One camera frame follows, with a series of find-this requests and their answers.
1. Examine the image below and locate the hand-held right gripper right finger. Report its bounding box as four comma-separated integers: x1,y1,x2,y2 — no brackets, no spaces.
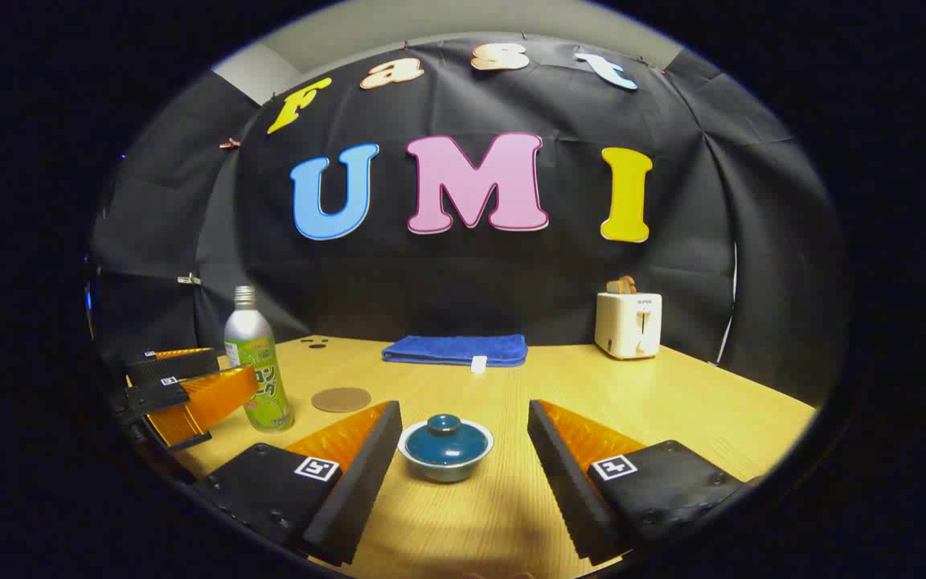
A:
527,400,761,566

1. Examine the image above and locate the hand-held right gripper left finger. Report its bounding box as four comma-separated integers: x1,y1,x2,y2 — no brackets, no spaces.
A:
194,400,404,568

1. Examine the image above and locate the silver green label water bottle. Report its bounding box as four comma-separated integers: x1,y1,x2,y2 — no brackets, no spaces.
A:
223,285,295,433

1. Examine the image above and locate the round brown coaster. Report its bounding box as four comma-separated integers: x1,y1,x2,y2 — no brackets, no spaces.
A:
311,387,372,413

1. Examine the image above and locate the dark teal teacup lid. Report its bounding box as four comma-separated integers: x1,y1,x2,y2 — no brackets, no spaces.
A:
405,414,490,467

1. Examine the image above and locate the folded blue towel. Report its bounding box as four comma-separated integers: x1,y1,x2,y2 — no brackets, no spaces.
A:
382,335,529,374

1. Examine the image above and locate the cream white toaster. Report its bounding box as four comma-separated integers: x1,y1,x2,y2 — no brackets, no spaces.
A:
594,291,663,360

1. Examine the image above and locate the black backdrop cloth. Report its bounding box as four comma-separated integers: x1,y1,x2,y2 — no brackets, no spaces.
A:
89,36,846,407

